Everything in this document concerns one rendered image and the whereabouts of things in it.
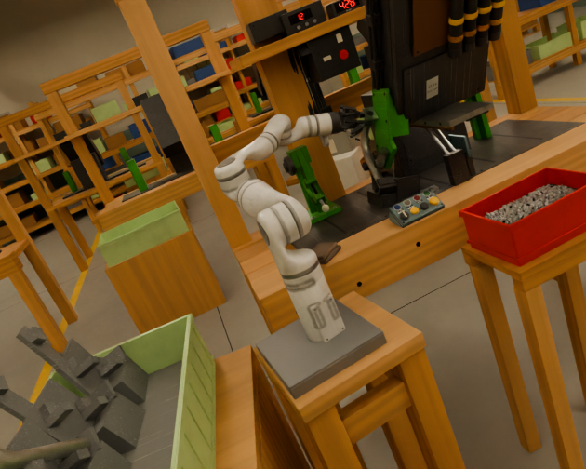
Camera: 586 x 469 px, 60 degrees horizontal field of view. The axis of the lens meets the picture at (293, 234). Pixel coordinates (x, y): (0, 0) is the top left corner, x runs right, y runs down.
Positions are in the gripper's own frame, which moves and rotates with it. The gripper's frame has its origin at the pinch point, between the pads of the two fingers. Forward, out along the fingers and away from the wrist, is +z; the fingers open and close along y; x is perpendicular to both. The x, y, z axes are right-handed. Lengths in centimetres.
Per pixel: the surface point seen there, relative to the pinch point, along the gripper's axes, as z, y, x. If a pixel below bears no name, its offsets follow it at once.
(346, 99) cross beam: 6.7, 29.3, 20.9
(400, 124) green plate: 7.9, -8.8, -4.9
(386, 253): -11, -51, 3
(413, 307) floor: 47, -32, 125
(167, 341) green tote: -79, -60, 10
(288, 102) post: -20.4, 24.2, 13.2
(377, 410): -35, -95, -14
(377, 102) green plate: 2.9, 1.1, -5.8
